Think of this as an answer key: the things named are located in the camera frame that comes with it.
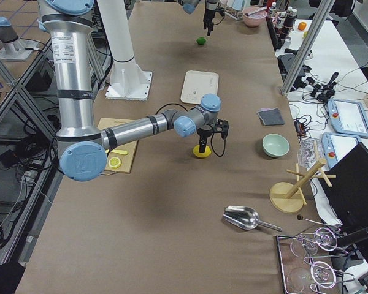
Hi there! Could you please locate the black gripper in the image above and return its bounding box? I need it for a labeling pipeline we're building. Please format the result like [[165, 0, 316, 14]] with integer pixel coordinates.
[[203, 0, 217, 36], [197, 124, 215, 153]]

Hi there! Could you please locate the yellow lemon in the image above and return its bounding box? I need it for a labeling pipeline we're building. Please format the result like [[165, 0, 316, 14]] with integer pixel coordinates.
[[193, 145, 212, 158]]

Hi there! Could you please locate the green lime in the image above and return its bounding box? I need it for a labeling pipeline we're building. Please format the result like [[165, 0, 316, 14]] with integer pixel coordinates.
[[196, 37, 207, 46]]

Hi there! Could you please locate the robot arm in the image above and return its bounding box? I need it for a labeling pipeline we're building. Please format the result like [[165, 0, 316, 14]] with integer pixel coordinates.
[[177, 0, 218, 36], [38, 1, 221, 181]]

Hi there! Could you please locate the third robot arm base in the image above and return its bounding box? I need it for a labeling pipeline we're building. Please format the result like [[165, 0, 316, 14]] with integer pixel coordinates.
[[0, 16, 38, 62]]

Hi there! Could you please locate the white rabbit print tray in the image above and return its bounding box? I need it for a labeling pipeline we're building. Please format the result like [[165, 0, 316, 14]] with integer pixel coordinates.
[[180, 70, 219, 105]]

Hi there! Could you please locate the white dish rack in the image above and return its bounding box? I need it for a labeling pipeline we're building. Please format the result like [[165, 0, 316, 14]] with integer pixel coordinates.
[[220, 0, 247, 20]]

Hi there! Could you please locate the pink bowl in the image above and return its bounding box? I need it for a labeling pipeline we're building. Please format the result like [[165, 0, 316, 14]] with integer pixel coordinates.
[[242, 6, 267, 28]]

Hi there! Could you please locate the mint green bowl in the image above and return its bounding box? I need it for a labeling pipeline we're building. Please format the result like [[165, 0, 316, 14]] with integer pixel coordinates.
[[262, 134, 290, 158]]

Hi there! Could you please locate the grey folded cloth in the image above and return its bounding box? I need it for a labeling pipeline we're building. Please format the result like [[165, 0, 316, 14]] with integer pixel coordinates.
[[257, 108, 285, 126]]

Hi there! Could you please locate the wooden cutting board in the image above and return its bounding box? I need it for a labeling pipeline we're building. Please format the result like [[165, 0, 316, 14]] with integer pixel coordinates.
[[98, 118, 137, 175]]

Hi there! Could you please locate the yellow plastic knife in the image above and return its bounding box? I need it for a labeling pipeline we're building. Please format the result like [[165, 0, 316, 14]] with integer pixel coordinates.
[[105, 149, 129, 156]]

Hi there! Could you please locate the dark sauce bottle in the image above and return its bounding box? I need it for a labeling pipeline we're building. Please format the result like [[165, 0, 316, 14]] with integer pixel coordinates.
[[280, 9, 297, 39]]

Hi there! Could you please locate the metal scoop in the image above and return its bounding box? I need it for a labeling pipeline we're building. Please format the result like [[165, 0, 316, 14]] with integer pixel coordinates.
[[223, 205, 283, 232]]

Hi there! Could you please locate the orange fruit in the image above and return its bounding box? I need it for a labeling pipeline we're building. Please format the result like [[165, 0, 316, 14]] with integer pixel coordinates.
[[297, 22, 307, 31]]

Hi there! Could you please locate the wooden mug tree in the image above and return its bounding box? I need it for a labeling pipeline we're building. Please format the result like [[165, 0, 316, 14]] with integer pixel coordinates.
[[269, 144, 337, 213]]

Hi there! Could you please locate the clear plastic box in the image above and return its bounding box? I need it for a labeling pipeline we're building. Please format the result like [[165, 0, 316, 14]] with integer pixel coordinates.
[[297, 138, 324, 168]]

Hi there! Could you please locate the lower teach pendant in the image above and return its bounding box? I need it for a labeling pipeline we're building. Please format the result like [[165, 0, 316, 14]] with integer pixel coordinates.
[[321, 132, 361, 168]]

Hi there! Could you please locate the teach pendant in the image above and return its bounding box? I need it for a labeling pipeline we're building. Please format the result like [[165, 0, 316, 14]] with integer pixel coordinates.
[[327, 99, 368, 138], [321, 132, 361, 168]]

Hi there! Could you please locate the upper teach pendant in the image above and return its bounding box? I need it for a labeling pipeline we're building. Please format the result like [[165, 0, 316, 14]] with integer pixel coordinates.
[[327, 99, 368, 138]]

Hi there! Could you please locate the black monitor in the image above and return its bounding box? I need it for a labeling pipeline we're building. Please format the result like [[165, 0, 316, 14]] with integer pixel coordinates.
[[323, 142, 368, 243]]

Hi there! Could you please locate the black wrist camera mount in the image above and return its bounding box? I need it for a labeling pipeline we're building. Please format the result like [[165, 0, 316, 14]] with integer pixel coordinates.
[[214, 119, 229, 141], [216, 1, 225, 17]]

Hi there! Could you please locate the lemon slice near handle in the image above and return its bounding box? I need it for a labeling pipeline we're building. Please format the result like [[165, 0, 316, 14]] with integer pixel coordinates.
[[108, 156, 122, 169]]

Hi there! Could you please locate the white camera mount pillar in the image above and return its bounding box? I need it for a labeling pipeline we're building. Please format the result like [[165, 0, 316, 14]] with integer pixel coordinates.
[[98, 0, 152, 101]]

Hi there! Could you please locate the aluminium frame post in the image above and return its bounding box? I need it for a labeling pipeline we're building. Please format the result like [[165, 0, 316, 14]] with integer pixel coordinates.
[[280, 0, 335, 96]]

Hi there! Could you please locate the wire glass rack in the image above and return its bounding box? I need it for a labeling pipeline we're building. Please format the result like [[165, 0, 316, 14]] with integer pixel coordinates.
[[275, 227, 355, 293]]

